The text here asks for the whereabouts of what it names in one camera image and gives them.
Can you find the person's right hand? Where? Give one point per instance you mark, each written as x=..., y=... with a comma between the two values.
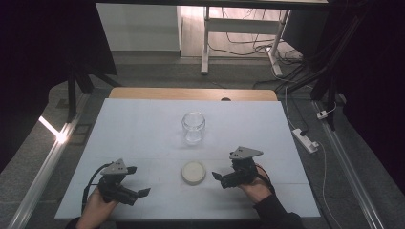
x=256, y=191

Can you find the clear glass jar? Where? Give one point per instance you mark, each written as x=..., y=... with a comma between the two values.
x=193, y=127

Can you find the small white adapter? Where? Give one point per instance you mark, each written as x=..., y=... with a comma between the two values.
x=322, y=114

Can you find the white metal desk frame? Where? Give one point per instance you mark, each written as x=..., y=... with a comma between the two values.
x=242, y=26

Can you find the aluminium floor rail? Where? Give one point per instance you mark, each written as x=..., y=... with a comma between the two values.
x=47, y=159
x=347, y=165

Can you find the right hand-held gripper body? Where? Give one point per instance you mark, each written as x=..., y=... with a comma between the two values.
x=243, y=170

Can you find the black tripod stand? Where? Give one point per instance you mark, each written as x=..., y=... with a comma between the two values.
x=331, y=79
x=72, y=95

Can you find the white power strip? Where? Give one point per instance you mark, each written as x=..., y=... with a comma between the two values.
x=305, y=140

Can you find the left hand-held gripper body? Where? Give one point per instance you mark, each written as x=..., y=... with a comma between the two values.
x=114, y=186

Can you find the cream round jar lid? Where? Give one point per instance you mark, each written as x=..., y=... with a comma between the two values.
x=194, y=172

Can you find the wooden table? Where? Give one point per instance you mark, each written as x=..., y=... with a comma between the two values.
x=191, y=94

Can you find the dark curtain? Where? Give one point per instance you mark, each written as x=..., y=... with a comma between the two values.
x=379, y=95
x=41, y=63

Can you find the person's left hand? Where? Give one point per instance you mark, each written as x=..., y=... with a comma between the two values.
x=95, y=206

